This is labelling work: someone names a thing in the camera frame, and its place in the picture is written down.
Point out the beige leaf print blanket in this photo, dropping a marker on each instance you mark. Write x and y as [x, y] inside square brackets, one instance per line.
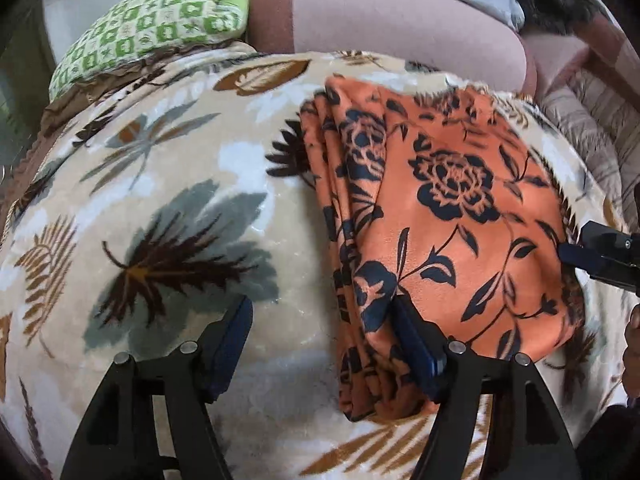
[175, 160]

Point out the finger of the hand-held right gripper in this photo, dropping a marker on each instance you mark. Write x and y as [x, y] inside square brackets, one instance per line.
[607, 234]
[595, 262]

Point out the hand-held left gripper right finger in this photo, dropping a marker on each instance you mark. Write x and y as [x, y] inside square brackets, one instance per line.
[420, 355]

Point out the orange black floral cloth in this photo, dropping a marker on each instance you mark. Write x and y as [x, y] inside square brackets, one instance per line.
[450, 210]

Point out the pink bolster cushion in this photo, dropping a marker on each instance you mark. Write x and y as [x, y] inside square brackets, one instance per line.
[400, 20]

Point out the pink brown checked cloth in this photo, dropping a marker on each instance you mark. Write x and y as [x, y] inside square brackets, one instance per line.
[610, 50]

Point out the brown striped cloth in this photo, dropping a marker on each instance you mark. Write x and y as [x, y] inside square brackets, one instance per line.
[600, 135]

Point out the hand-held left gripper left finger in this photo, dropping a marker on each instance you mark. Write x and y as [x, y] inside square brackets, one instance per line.
[230, 350]

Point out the green white patterned pillow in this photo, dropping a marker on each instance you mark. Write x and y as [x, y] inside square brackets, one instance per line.
[150, 20]

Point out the person's right hand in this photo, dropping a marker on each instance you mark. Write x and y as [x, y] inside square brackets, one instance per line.
[633, 345]

